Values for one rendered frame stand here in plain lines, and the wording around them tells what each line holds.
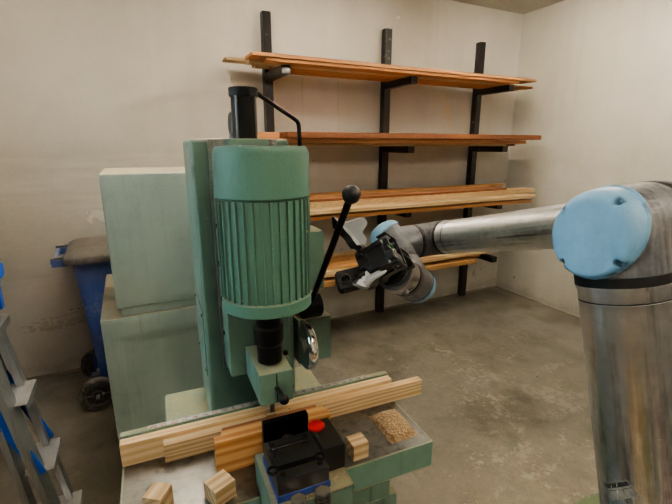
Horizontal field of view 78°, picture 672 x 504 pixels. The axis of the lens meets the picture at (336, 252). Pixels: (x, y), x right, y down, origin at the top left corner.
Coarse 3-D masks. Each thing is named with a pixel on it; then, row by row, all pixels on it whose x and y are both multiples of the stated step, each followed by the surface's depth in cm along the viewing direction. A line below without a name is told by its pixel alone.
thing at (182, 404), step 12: (300, 372) 134; (300, 384) 127; (312, 384) 127; (168, 396) 121; (180, 396) 121; (192, 396) 121; (204, 396) 121; (168, 408) 115; (180, 408) 115; (192, 408) 115; (204, 408) 115; (168, 420) 110
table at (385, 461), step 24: (384, 408) 99; (192, 456) 84; (384, 456) 84; (408, 456) 86; (144, 480) 78; (168, 480) 78; (192, 480) 78; (240, 480) 78; (360, 480) 82; (384, 480) 85
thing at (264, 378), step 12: (252, 348) 92; (252, 360) 87; (252, 372) 88; (264, 372) 83; (276, 372) 83; (288, 372) 84; (252, 384) 89; (264, 384) 82; (276, 384) 83; (288, 384) 84; (264, 396) 83; (276, 396) 84
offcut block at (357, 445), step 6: (360, 432) 86; (348, 438) 84; (354, 438) 84; (360, 438) 84; (348, 444) 84; (354, 444) 82; (360, 444) 82; (366, 444) 83; (348, 450) 84; (354, 450) 82; (360, 450) 82; (366, 450) 83; (354, 456) 82; (360, 456) 83; (366, 456) 83
